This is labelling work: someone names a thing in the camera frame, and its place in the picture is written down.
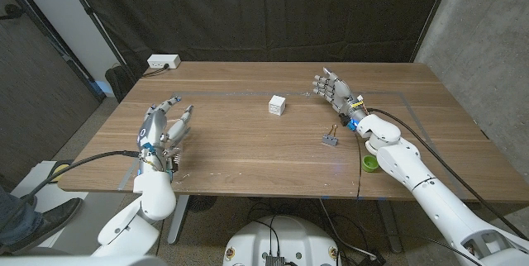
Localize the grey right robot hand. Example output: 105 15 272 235
312 66 369 121

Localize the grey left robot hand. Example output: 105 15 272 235
137 95 194 151

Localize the clear plastic clamshell container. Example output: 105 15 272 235
167 127 192 176

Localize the grey binder clip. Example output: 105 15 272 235
321 123 339 147

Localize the black bag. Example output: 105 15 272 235
104 65 137 104

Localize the small white cube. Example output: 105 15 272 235
268 94 287 116

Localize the white power strip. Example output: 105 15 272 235
146 54 182 70

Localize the grey table leg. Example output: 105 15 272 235
378 199 404 254
167 194 191 245

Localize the yellow and black pedal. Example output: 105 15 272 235
45 159 75 184

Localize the white floor platform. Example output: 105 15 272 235
10 160 125 254

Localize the black backdrop curtain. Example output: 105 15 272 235
60 0 455 83

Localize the black backdrop stand pole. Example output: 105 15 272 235
60 0 127 69
408 0 455 63

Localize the black leather shoe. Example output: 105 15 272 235
7 197 83 254

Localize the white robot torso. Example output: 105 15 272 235
222 215 341 266

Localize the blue jeans leg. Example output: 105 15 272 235
0 187 42 250

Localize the black power adapter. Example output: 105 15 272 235
358 251 388 266

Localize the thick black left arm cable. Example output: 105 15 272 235
20 149 144 201

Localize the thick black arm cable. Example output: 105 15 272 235
20 149 144 201
366 107 529 242

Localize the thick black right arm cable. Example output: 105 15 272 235
366 107 529 242

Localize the black power strip cord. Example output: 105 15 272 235
142 63 170 78

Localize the thin black hanging cable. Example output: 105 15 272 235
352 131 365 200

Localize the white floor cable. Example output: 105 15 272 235
320 198 375 259

